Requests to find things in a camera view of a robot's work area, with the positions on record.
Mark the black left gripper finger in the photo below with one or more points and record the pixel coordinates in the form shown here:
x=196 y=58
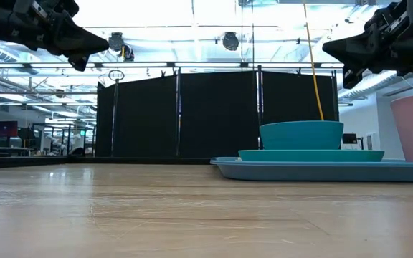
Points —
x=75 y=32
x=81 y=46

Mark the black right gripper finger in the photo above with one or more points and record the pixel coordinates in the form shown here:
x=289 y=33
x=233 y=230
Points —
x=357 y=37
x=357 y=57

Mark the blue plastic bowl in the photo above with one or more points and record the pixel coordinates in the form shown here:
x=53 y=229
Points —
x=301 y=135

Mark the teal plastic plate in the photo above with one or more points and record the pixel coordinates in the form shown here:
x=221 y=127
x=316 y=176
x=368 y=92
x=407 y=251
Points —
x=310 y=155

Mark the blue plastic tray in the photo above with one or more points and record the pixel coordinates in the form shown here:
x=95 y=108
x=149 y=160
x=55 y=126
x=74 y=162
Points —
x=282 y=172

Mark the black ceiling fixture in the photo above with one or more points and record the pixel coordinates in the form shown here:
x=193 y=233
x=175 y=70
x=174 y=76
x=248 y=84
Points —
x=230 y=40
x=116 y=41

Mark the small black monitor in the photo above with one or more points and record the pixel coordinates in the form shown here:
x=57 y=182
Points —
x=349 y=138

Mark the red screen monitor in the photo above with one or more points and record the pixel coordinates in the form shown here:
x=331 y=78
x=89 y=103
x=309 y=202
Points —
x=5 y=129

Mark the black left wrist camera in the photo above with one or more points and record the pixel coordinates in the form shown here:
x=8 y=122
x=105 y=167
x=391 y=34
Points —
x=63 y=7

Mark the black aluminium table frame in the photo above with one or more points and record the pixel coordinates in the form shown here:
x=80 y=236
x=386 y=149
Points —
x=84 y=162

